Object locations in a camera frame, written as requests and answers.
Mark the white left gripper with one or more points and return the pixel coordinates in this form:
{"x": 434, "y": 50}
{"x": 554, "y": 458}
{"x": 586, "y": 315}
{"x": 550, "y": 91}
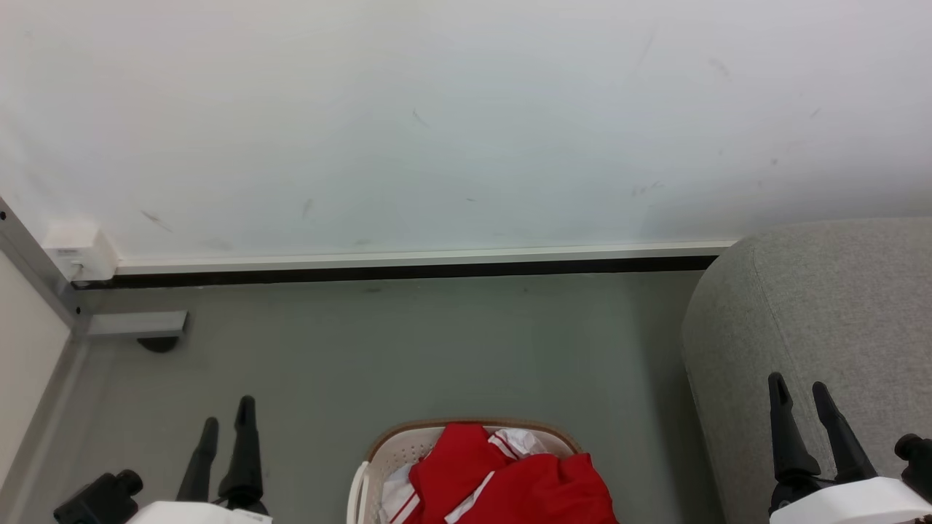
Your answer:
{"x": 189, "y": 514}

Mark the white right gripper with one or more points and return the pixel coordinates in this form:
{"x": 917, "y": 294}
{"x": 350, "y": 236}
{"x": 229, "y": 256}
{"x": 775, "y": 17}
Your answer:
{"x": 859, "y": 503}

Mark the red and white garment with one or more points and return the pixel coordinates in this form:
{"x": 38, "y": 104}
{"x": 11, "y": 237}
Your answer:
{"x": 466, "y": 469}

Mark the grey fabric sofa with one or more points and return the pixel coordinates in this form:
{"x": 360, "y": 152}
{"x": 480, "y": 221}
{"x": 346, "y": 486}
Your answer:
{"x": 801, "y": 306}

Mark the black round foot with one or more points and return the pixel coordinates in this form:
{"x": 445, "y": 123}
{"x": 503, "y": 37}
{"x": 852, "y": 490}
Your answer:
{"x": 158, "y": 344}

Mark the white perforated laundry basket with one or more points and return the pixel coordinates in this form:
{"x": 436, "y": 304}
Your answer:
{"x": 389, "y": 453}

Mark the beige partition panel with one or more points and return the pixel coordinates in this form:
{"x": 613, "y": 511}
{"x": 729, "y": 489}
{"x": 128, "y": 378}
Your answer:
{"x": 25, "y": 364}

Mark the white and black baseboard strip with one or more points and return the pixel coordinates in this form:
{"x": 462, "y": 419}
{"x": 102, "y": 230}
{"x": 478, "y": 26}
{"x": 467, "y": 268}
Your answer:
{"x": 408, "y": 263}

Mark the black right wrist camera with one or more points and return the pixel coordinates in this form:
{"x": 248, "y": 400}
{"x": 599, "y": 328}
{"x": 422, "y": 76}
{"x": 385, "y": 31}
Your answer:
{"x": 917, "y": 458}

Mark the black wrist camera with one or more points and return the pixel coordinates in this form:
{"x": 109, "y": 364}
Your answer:
{"x": 917, "y": 458}
{"x": 98, "y": 501}

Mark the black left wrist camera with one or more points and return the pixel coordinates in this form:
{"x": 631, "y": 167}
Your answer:
{"x": 98, "y": 501}

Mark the white wall box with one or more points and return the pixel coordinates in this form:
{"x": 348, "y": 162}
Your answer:
{"x": 81, "y": 251}

